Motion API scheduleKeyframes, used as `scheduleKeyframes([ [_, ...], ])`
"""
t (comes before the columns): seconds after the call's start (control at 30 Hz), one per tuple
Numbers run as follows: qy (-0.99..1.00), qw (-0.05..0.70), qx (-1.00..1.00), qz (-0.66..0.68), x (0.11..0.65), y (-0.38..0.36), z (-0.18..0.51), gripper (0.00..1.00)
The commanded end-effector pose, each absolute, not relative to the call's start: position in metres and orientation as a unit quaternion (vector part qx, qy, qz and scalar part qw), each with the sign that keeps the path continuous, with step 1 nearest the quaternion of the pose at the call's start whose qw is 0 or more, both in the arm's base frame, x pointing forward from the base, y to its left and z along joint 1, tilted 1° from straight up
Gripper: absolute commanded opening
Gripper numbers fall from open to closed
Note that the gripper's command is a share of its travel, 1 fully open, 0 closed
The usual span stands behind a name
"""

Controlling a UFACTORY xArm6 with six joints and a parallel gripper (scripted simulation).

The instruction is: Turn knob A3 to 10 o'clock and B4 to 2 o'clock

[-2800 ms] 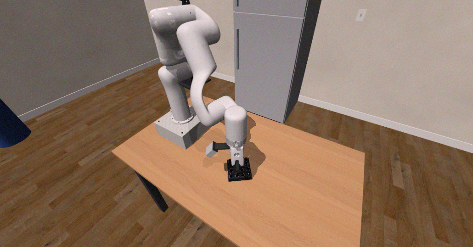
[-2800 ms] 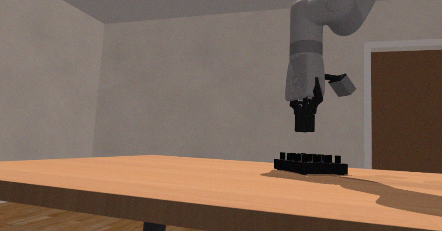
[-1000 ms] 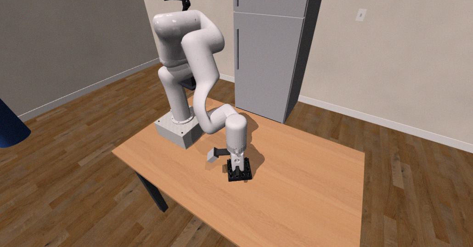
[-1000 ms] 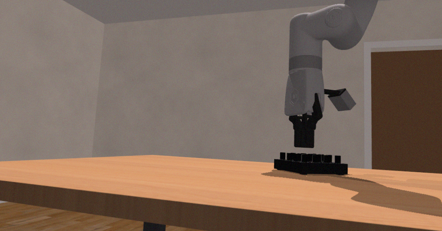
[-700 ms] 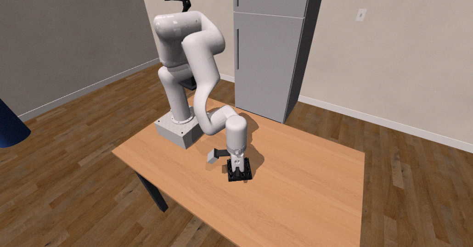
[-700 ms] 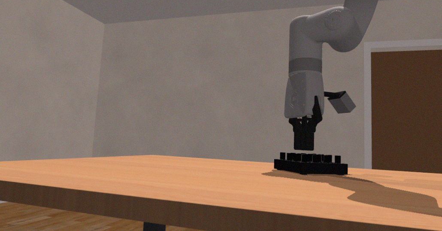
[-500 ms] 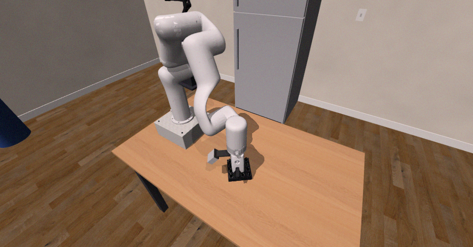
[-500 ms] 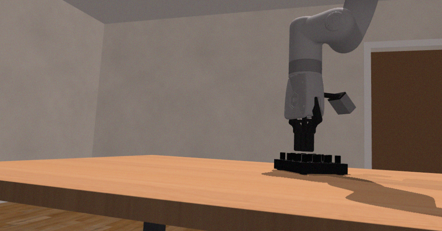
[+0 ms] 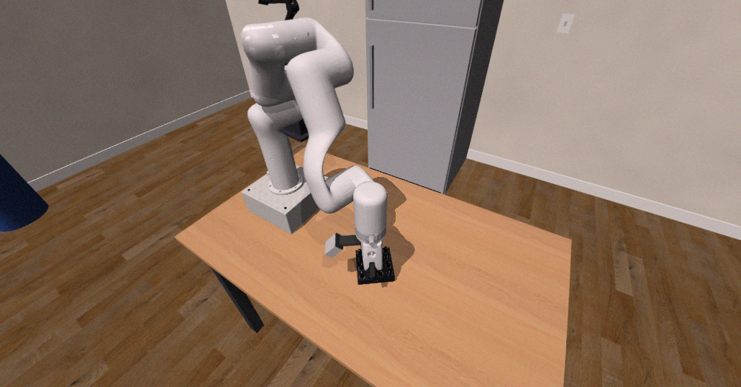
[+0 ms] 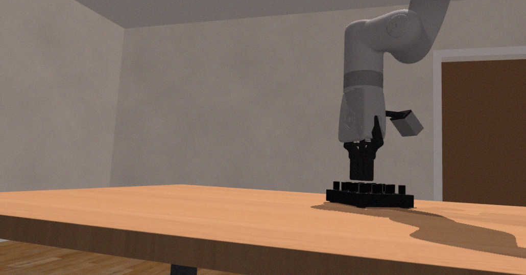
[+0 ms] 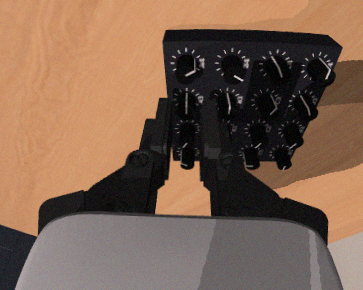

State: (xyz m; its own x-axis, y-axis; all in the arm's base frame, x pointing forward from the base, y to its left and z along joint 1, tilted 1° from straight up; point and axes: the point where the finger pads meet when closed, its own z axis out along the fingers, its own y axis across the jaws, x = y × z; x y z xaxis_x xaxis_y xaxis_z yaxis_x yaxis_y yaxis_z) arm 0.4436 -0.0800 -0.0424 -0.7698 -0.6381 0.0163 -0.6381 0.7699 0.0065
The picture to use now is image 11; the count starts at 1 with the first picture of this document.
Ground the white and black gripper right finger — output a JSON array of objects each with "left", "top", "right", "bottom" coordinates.
[{"left": 199, "top": 99, "right": 328, "bottom": 246}]

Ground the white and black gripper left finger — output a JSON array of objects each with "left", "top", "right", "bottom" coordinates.
[{"left": 38, "top": 98, "right": 172, "bottom": 236}]

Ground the black knob box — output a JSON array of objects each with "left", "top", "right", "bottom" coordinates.
[{"left": 162, "top": 29, "right": 343, "bottom": 170}]

